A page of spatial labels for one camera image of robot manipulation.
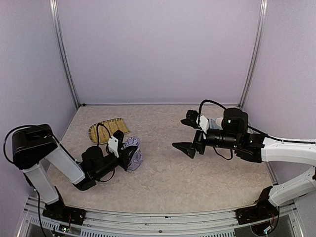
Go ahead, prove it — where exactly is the lilac folding umbrella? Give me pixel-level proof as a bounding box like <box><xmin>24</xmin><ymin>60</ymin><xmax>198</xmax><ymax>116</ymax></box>
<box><xmin>123</xmin><ymin>135</ymin><xmax>143</xmax><ymax>172</ymax></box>

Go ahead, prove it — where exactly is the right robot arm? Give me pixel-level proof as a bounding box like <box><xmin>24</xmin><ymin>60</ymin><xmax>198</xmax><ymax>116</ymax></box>
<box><xmin>172</xmin><ymin>108</ymin><xmax>316</xmax><ymax>207</ymax></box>

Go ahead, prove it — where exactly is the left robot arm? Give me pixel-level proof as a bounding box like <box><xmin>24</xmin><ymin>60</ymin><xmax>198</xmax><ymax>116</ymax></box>
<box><xmin>10</xmin><ymin>124</ymin><xmax>138</xmax><ymax>205</ymax></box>

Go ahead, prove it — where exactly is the light blue mug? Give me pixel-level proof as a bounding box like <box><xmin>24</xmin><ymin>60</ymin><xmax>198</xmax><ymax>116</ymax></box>
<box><xmin>209</xmin><ymin>118</ymin><xmax>223</xmax><ymax>129</ymax></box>

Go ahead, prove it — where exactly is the woven bamboo tray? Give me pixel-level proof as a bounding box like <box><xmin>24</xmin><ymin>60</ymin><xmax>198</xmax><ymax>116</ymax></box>
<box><xmin>88</xmin><ymin>118</ymin><xmax>130</xmax><ymax>145</ymax></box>

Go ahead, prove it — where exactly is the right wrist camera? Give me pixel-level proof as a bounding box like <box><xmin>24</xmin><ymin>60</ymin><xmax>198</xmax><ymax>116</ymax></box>
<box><xmin>186</xmin><ymin>110</ymin><xmax>209</xmax><ymax>133</ymax></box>

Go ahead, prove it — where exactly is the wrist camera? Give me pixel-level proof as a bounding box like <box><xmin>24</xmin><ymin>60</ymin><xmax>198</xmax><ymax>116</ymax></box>
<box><xmin>107</xmin><ymin>130</ymin><xmax>124</xmax><ymax>158</ymax></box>
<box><xmin>186</xmin><ymin>110</ymin><xmax>209</xmax><ymax>133</ymax></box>

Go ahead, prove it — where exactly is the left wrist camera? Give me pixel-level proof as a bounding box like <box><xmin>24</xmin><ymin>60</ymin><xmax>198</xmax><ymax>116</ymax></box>
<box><xmin>107</xmin><ymin>130</ymin><xmax>124</xmax><ymax>158</ymax></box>

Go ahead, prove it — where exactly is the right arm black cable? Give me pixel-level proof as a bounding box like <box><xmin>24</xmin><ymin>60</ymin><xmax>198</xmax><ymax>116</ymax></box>
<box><xmin>196</xmin><ymin>99</ymin><xmax>316</xmax><ymax>144</ymax></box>

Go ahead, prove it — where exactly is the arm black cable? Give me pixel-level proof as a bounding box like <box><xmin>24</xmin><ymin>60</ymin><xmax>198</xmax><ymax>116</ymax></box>
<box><xmin>2</xmin><ymin>122</ymin><xmax>114</xmax><ymax>165</ymax></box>
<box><xmin>196</xmin><ymin>99</ymin><xmax>316</xmax><ymax>144</ymax></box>

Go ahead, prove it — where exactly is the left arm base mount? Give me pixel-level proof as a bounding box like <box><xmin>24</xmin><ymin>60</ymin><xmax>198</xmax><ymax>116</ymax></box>
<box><xmin>42</xmin><ymin>205</ymin><xmax>86</xmax><ymax>226</ymax></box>

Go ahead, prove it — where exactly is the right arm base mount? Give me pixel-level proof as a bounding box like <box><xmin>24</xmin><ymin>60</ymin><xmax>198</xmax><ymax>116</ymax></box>
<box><xmin>236</xmin><ymin>201</ymin><xmax>279</xmax><ymax>225</ymax></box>

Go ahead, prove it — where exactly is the aluminium front rail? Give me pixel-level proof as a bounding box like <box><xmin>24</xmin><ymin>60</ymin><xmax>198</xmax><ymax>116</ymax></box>
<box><xmin>17</xmin><ymin>195</ymin><xmax>304</xmax><ymax>237</ymax></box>

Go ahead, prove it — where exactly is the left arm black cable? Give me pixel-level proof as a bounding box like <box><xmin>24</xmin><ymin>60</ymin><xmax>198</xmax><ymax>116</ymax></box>
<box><xmin>2</xmin><ymin>122</ymin><xmax>114</xmax><ymax>165</ymax></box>

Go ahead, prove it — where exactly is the right aluminium corner post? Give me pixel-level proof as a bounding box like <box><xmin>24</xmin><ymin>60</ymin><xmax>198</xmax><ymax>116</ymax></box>
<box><xmin>238</xmin><ymin>0</ymin><xmax>268</xmax><ymax>109</ymax></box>

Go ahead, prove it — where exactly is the aluminium corner post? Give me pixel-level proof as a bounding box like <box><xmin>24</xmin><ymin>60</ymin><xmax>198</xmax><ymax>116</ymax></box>
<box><xmin>49</xmin><ymin>0</ymin><xmax>80</xmax><ymax>110</ymax></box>
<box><xmin>238</xmin><ymin>0</ymin><xmax>268</xmax><ymax>109</ymax></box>

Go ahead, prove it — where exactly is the left aluminium corner post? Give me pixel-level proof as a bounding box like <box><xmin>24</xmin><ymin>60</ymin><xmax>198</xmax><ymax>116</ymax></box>
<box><xmin>49</xmin><ymin>0</ymin><xmax>80</xmax><ymax>110</ymax></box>

